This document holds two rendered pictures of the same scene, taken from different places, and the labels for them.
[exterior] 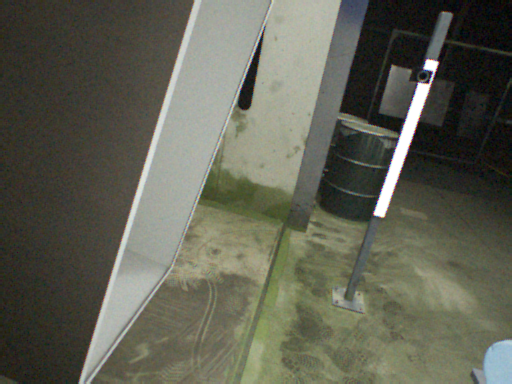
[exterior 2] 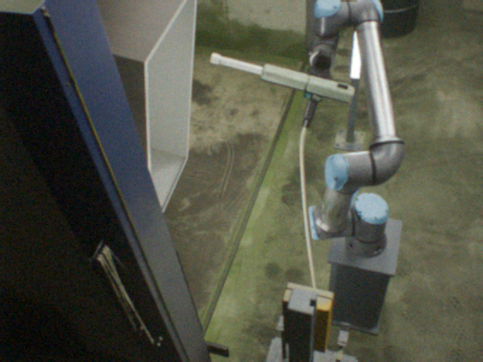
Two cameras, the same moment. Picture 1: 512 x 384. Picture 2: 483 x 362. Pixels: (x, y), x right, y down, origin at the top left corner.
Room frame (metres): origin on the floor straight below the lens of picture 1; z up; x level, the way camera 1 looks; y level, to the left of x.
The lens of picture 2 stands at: (-0.86, -0.63, 2.71)
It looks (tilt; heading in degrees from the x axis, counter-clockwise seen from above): 48 degrees down; 17
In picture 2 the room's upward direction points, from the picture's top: 8 degrees counter-clockwise
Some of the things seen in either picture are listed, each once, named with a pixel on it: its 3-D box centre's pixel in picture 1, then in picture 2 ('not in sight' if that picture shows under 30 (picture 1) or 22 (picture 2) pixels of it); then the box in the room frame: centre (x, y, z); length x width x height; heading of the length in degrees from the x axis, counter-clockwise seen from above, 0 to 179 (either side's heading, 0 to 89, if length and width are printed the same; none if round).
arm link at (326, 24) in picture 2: not in sight; (329, 16); (0.80, -0.54, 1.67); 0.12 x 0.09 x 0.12; 104
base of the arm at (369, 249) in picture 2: not in sight; (366, 234); (0.56, -0.77, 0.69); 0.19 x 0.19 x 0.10
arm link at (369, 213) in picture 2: not in sight; (367, 216); (0.56, -0.76, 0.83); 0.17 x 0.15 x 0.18; 104
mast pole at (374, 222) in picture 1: (389, 178); (358, 45); (1.84, -0.67, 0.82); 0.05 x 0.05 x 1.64; 83
